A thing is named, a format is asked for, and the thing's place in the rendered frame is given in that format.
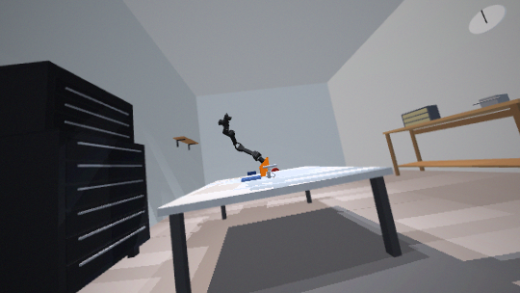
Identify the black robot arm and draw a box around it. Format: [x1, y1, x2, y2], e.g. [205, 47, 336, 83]
[219, 120, 265, 164]

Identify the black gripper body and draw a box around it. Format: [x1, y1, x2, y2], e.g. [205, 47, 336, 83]
[223, 117, 232, 126]

